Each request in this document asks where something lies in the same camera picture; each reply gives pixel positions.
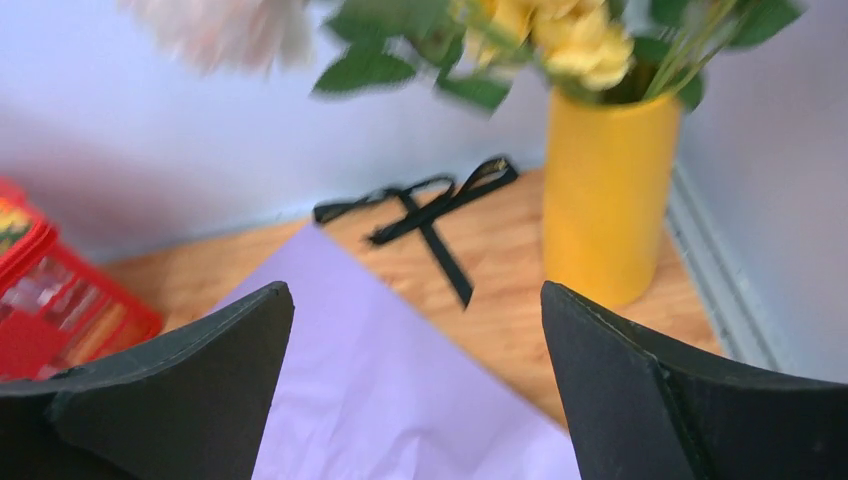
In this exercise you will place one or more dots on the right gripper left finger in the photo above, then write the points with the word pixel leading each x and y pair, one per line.
pixel 189 404

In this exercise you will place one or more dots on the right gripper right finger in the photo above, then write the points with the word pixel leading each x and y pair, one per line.
pixel 642 405

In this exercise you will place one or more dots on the purple wrapping paper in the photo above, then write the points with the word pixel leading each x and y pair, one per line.
pixel 369 389

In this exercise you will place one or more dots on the black ribbon gold lettering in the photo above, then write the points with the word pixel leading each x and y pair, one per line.
pixel 425 202

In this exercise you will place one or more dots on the pink artificial flower stem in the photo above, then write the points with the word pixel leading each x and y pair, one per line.
pixel 231 35

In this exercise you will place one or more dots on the yellow artificial flower stem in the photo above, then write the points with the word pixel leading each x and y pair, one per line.
pixel 473 48

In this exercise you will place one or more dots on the yellow cylindrical vase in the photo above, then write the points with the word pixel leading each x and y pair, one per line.
pixel 607 178

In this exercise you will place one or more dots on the red plastic shopping basket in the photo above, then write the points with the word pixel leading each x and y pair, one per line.
pixel 57 309

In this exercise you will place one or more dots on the aluminium frame rail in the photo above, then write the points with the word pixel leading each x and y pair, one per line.
pixel 736 314

